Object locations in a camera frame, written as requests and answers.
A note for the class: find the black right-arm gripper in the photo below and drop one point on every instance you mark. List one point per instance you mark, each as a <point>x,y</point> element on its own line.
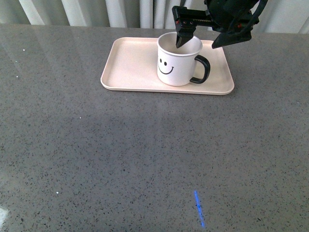
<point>223,16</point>

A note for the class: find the white smiley mug black handle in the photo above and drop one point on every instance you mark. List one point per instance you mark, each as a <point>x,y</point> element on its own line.
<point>176,66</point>

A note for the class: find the white pleated curtain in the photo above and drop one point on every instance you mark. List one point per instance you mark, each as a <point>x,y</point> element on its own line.
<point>279,16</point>

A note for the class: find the pink rectangular plastic tray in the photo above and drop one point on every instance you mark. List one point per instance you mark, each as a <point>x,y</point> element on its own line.
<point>132,66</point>

